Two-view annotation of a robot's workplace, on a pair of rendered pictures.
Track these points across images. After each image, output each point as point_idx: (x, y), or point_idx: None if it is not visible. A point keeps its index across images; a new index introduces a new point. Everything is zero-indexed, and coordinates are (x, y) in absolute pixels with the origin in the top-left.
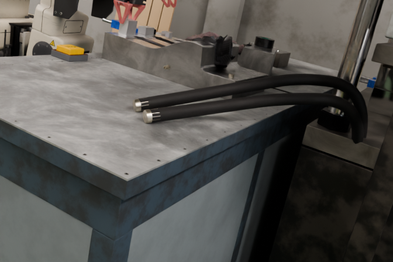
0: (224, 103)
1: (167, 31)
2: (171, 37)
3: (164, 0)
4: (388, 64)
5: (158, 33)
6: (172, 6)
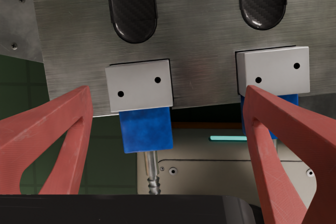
0: None
1: (139, 85)
2: (113, 65)
3: (278, 161)
4: None
5: (301, 66)
6: (90, 118)
